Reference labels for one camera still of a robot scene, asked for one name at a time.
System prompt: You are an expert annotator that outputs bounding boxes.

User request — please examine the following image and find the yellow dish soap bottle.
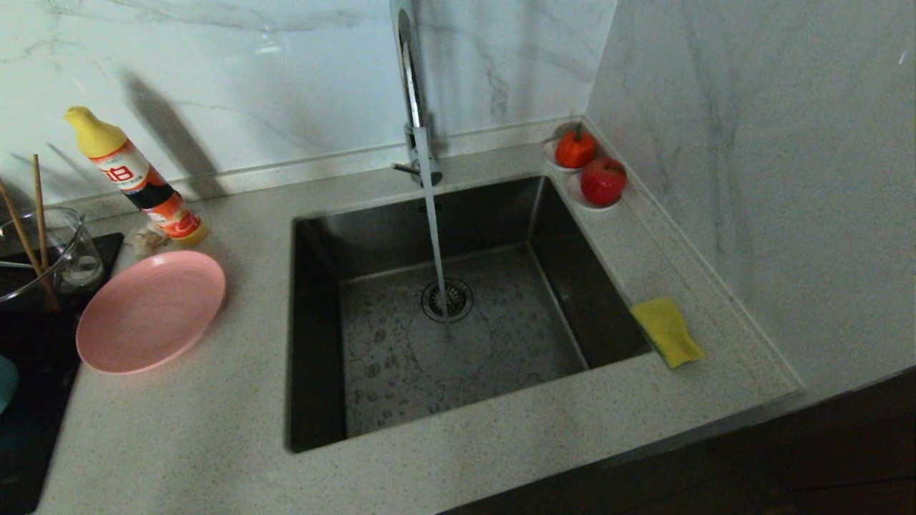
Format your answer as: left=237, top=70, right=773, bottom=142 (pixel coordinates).
left=64, top=106, right=210, bottom=247

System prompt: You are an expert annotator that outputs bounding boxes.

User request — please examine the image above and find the pink round plate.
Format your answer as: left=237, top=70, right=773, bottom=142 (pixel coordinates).
left=76, top=250, right=227, bottom=375

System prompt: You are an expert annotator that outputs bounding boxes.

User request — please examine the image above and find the red apple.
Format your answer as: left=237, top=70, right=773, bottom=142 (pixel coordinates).
left=580, top=157, right=628, bottom=207

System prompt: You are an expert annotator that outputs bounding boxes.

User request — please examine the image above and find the chrome faucet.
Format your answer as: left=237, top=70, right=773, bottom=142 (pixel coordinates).
left=390, top=0, right=443, bottom=188

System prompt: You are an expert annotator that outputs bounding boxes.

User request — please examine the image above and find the orange-red tomato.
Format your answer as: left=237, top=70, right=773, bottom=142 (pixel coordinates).
left=555, top=123, right=598, bottom=170

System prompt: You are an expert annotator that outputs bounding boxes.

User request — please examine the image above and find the metal sink drain strainer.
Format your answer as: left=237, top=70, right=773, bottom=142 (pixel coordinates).
left=421, top=278, right=474, bottom=323

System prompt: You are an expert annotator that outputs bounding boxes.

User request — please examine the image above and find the crumpled beige rag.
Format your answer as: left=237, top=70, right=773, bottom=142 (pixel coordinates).
left=132, top=222, right=174, bottom=260

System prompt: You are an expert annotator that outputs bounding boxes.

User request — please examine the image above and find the stainless steel sink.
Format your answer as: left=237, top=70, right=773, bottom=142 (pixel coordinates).
left=285, top=175, right=653, bottom=454

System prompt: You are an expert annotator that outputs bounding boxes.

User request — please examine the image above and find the brown wooden chopstick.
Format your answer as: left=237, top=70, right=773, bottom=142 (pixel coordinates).
left=0, top=182, right=59, bottom=313
left=31, top=154, right=49, bottom=273

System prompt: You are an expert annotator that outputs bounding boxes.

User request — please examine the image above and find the clear glass jar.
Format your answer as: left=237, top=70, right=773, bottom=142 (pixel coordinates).
left=0, top=206, right=104, bottom=301

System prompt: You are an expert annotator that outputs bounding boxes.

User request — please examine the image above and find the yellow green sponge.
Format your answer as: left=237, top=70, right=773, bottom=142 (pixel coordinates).
left=630, top=298, right=706, bottom=369

